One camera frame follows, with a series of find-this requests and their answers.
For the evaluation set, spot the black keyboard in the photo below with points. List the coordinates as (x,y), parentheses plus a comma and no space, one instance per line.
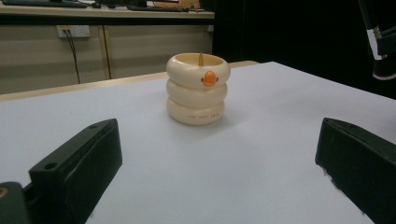
(43,3)
(155,8)

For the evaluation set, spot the white wall socket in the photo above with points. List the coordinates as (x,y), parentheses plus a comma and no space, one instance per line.
(77,31)

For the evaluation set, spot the cream ringed holder orange beak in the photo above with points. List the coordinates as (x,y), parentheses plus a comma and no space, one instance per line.
(196,96)

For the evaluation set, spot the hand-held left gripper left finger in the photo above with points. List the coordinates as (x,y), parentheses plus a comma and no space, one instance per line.
(77,171)

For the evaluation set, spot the white table mat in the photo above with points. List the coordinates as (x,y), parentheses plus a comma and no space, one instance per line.
(218,174)

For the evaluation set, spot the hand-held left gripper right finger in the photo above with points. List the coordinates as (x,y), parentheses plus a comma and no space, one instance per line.
(364,168)

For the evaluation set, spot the beige desk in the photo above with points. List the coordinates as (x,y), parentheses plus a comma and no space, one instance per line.
(109,13)

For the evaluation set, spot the brown cardboard box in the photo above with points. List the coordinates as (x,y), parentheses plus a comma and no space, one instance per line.
(183,3)

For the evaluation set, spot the black curtain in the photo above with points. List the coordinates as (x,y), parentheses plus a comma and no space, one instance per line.
(280,31)

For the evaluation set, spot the black makeup brush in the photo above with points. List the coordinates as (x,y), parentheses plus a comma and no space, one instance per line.
(364,14)

